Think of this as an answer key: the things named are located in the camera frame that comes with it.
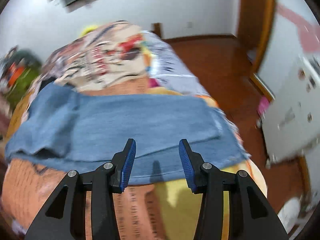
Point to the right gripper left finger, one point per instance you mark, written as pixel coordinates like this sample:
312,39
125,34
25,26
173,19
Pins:
63,214

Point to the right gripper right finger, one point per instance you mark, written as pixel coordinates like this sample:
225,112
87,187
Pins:
250,214

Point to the blue denim jeans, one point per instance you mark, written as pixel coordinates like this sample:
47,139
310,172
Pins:
66,130

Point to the white suitcase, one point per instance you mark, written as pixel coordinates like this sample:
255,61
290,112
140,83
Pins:
290,124

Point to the pink croc slipper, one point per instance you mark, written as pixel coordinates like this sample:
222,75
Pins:
262,106

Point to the green storage box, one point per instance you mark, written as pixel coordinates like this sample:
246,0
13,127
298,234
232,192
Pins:
21,86

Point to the orange box on pile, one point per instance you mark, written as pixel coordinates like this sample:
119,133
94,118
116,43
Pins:
14,75

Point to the yellow foam tube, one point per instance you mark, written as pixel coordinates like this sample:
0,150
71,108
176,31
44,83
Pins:
88,29

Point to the white sliding wardrobe door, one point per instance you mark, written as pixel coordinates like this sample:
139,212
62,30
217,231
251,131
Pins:
294,33

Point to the brown wooden door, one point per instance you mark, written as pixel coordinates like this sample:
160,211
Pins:
255,27

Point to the wooden bed post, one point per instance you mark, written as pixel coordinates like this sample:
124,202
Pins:
157,29

